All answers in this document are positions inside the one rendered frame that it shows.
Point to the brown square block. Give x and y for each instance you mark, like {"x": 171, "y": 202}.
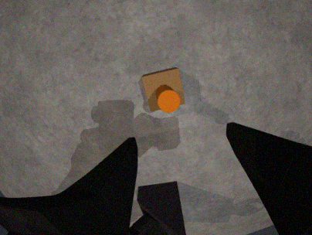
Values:
{"x": 152, "y": 81}

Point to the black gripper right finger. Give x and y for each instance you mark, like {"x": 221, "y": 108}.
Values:
{"x": 281, "y": 171}

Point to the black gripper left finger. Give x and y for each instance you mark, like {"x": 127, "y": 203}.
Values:
{"x": 99, "y": 203}

